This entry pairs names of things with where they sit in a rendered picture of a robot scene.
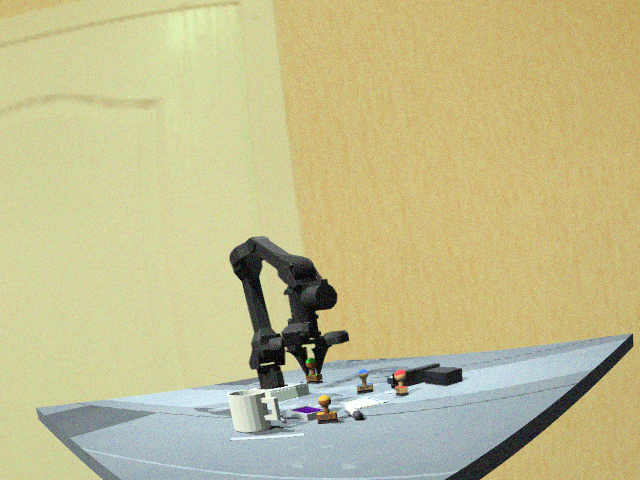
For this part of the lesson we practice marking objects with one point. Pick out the white rounded cylinder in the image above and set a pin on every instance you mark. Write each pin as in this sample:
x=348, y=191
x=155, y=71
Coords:
x=352, y=410

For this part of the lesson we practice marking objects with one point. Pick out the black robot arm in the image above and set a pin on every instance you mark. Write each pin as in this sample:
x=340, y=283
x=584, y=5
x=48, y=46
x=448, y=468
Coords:
x=306, y=290

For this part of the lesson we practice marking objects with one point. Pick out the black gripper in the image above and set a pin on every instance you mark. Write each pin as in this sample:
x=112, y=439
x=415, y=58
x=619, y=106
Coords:
x=322, y=343

